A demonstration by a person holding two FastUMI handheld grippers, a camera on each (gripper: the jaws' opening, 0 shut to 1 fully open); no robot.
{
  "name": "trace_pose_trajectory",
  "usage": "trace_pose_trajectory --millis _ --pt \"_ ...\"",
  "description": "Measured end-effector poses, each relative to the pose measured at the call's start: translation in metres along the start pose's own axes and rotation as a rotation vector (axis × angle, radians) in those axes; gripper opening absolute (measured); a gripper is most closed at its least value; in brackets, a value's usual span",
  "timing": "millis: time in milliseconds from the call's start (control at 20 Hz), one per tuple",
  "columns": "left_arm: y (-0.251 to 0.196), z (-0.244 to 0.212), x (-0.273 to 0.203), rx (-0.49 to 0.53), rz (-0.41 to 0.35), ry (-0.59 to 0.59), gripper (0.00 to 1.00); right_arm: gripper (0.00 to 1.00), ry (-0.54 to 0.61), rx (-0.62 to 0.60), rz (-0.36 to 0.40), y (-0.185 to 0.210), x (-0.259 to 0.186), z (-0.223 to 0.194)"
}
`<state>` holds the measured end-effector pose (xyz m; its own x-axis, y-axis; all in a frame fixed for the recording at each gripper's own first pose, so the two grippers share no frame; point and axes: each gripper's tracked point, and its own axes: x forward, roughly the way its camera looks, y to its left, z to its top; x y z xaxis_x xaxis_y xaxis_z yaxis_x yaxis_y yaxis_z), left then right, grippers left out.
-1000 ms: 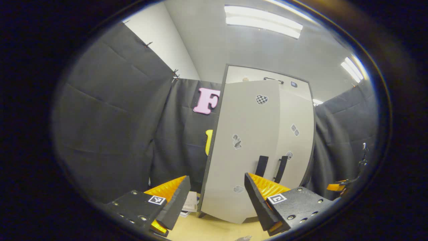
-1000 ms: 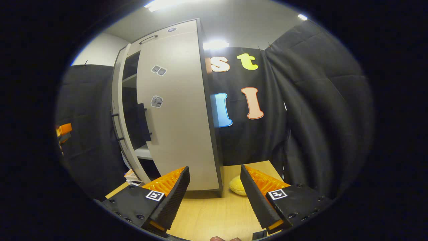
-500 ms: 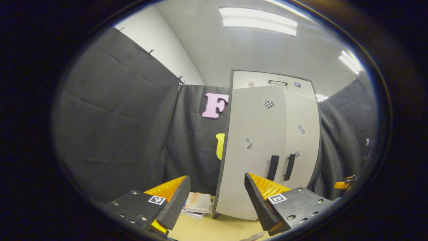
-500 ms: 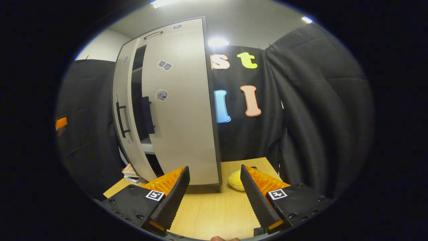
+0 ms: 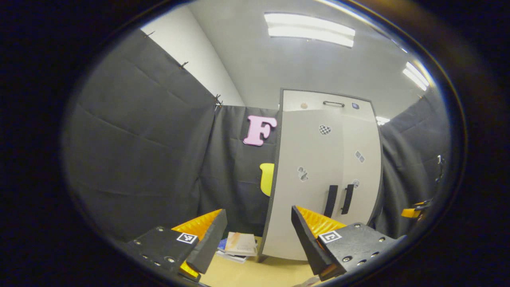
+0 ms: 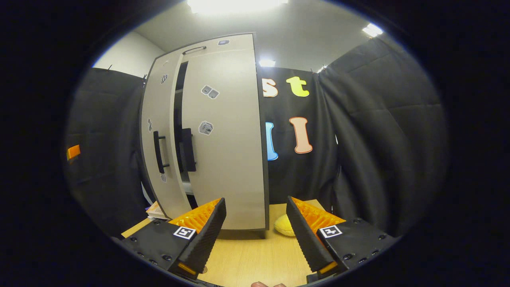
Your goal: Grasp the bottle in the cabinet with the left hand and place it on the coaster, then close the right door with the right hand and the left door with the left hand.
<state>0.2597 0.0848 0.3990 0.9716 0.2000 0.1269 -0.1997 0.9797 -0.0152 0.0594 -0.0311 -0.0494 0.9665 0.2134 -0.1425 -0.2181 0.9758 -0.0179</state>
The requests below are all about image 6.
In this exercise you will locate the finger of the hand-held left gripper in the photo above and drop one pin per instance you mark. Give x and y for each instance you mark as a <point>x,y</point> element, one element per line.
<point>73,152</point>

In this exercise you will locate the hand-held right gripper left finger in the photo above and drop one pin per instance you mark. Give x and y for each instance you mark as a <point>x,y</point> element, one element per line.
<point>207,235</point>

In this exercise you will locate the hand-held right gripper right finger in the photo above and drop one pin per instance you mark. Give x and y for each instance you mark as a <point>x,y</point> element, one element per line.
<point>305,235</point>

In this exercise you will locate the grey cabinet door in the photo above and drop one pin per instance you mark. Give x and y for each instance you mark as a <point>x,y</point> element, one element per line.
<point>231,159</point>
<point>153,107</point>

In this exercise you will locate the grey and black cabinet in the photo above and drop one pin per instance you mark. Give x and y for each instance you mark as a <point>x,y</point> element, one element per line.
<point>179,111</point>

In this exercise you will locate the grey cabinet drawer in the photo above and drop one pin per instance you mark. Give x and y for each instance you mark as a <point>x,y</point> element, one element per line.
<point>235,43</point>

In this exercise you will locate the yellow plush toy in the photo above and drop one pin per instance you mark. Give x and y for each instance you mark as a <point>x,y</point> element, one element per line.
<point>285,226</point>

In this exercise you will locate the black backdrop cloth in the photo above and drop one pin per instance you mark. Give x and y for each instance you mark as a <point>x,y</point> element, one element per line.
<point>378,139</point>

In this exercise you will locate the small ceiling light panel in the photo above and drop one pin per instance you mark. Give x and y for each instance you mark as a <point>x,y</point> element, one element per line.
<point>372,30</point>
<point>267,63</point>

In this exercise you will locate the large ceiling light panel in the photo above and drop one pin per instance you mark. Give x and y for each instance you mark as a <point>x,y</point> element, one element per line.
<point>235,6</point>

